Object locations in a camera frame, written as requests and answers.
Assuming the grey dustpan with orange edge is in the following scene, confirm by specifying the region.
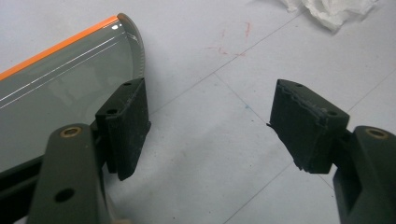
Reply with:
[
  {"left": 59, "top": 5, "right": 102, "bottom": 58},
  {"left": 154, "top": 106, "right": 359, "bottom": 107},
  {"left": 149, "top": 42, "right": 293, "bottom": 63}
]
[{"left": 0, "top": 12, "right": 147, "bottom": 175}]

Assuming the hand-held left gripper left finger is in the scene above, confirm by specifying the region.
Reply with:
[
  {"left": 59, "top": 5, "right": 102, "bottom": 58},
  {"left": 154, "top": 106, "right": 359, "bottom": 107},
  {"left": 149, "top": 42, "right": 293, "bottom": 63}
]
[{"left": 94, "top": 77, "right": 152, "bottom": 182}]

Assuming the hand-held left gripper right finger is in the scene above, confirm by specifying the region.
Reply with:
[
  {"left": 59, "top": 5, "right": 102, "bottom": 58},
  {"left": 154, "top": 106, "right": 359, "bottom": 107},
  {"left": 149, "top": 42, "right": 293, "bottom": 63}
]
[{"left": 266, "top": 78, "right": 351, "bottom": 175}]

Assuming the pile of crumpled white paper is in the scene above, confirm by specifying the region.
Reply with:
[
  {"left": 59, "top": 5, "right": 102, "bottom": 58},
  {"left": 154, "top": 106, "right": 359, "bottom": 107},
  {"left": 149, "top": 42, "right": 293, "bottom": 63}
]
[{"left": 279, "top": 0, "right": 380, "bottom": 33}]

